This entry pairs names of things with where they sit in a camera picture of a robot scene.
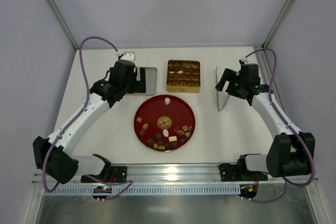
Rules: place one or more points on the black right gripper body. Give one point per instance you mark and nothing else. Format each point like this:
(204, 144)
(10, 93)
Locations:
(227, 83)

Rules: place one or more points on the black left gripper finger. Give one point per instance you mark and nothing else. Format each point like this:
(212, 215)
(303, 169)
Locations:
(137, 88)
(141, 74)

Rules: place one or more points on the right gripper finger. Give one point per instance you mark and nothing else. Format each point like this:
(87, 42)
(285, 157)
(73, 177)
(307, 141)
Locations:
(222, 98)
(226, 76)

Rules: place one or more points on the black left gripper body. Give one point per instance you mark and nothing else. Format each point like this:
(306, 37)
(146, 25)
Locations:
(137, 82)

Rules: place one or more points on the white cone chocolate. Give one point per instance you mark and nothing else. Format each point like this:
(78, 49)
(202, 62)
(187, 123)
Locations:
(167, 101)

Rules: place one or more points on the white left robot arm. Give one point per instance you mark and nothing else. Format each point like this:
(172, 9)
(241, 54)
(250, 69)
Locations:
(53, 154)

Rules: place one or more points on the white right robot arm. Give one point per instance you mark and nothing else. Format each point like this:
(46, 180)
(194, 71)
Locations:
(291, 152)

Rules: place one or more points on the gold chocolate tin box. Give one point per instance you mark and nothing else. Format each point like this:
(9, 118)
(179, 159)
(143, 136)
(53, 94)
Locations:
(187, 82)

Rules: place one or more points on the brown marbled rectangular chocolate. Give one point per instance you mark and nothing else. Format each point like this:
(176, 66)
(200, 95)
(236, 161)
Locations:
(142, 131)

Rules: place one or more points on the caramel shell chocolate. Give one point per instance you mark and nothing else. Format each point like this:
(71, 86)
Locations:
(185, 128)

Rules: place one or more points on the brown oval chocolate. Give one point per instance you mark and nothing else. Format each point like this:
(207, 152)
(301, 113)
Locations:
(180, 132)

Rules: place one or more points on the dark grey egg chocolate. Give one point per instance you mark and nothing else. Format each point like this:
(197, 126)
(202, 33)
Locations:
(150, 142)

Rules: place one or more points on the white rectangular chocolate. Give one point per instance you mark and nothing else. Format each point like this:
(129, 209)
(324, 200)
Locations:
(172, 138)

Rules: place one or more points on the silver tin lid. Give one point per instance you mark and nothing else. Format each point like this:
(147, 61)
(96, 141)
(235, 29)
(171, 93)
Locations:
(150, 81)

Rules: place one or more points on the round red tray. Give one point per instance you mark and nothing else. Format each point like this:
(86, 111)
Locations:
(160, 116)

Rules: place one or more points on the right side aluminium rail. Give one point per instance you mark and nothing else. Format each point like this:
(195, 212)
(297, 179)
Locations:
(265, 60)

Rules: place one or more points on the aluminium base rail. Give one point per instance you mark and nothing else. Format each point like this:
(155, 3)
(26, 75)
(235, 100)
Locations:
(173, 180)

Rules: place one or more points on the right aluminium frame post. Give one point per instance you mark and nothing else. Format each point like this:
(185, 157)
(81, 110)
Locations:
(285, 9)

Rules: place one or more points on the aluminium frame post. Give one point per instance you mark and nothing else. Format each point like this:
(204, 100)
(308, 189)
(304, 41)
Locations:
(285, 9)
(64, 26)

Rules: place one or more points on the left aluminium frame post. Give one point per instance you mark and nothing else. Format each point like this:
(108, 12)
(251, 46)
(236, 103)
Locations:
(64, 26)

